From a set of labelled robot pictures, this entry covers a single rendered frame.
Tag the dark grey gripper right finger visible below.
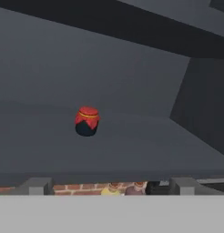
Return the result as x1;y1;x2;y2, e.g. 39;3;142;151
170;177;224;197

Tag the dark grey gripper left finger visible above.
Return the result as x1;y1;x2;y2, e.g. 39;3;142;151
13;177;55;197

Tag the dark jam jar red cloth lid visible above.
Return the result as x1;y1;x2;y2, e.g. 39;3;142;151
74;106;101;137

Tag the dark grey open cabinet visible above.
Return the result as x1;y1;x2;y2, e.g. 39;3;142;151
0;0;224;187

